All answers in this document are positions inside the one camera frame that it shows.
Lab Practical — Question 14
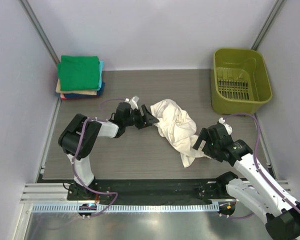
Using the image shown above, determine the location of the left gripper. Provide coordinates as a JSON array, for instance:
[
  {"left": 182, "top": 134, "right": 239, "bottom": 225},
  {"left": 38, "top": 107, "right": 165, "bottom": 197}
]
[{"left": 123, "top": 104, "right": 159, "bottom": 129}]

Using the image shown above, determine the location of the white t shirt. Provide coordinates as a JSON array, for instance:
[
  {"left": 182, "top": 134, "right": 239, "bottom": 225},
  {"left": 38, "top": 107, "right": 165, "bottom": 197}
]
[{"left": 150, "top": 99, "right": 210, "bottom": 168}]

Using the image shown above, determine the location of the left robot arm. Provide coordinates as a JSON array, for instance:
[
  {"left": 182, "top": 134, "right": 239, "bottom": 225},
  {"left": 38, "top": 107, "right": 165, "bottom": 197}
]
[{"left": 58, "top": 101, "right": 159, "bottom": 200}]

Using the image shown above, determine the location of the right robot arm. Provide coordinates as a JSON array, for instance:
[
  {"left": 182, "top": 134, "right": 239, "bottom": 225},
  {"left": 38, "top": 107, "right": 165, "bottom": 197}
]
[{"left": 193, "top": 122, "right": 300, "bottom": 240}]

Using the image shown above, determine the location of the olive green plastic bin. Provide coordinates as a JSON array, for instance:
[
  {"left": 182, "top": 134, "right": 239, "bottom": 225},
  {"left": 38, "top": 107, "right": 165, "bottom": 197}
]
[{"left": 210, "top": 48, "right": 273, "bottom": 115}]

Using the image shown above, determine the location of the light blue folded t shirt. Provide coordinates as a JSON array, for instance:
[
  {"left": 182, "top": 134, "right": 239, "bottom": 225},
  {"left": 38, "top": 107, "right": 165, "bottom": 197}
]
[{"left": 97, "top": 60, "right": 104, "bottom": 90}]

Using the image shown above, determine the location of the green folded t shirt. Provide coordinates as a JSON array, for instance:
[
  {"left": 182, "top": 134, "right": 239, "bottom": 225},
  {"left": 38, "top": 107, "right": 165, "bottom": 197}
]
[{"left": 57, "top": 55, "right": 100, "bottom": 92}]

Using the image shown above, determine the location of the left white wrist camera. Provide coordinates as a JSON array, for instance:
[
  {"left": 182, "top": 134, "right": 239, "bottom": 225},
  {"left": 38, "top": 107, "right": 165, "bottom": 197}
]
[{"left": 124, "top": 95, "right": 139, "bottom": 110}]

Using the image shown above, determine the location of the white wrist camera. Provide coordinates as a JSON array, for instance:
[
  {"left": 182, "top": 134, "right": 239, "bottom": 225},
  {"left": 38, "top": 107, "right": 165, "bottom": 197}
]
[
  {"left": 124, "top": 95, "right": 139, "bottom": 110},
  {"left": 218, "top": 117, "right": 233, "bottom": 135}
]

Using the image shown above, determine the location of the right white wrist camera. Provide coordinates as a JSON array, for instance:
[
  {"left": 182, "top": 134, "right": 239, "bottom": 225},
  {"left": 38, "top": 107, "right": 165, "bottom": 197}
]
[{"left": 218, "top": 117, "right": 233, "bottom": 135}]

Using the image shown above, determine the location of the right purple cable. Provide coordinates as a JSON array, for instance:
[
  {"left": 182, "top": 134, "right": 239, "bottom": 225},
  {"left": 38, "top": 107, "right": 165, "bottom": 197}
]
[{"left": 221, "top": 112, "right": 300, "bottom": 226}]

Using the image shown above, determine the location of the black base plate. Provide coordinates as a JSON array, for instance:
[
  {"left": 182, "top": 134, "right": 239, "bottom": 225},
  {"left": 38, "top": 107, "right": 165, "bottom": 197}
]
[{"left": 67, "top": 178, "right": 246, "bottom": 202}]

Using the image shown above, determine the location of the aluminium frame rail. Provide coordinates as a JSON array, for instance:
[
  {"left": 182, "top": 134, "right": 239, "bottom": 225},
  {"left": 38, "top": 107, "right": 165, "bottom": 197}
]
[{"left": 20, "top": 181, "right": 295, "bottom": 203}]

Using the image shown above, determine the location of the right corner aluminium post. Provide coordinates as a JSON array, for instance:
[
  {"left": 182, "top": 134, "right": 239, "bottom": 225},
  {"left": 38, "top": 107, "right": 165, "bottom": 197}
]
[{"left": 251, "top": 0, "right": 287, "bottom": 51}]

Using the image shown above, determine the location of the corner aluminium post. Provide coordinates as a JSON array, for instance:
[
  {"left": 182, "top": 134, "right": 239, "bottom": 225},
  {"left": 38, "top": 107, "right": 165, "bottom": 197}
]
[
  {"left": 18, "top": 0, "right": 60, "bottom": 65},
  {"left": 251, "top": 0, "right": 287, "bottom": 51}
]

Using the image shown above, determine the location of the slotted cable duct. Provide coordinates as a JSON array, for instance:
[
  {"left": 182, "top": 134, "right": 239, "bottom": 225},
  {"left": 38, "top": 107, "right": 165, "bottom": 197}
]
[{"left": 32, "top": 202, "right": 219, "bottom": 213}]

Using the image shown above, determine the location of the left corner aluminium post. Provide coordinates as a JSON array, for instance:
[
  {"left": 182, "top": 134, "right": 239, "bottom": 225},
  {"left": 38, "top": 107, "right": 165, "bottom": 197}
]
[{"left": 18, "top": 0, "right": 60, "bottom": 65}]

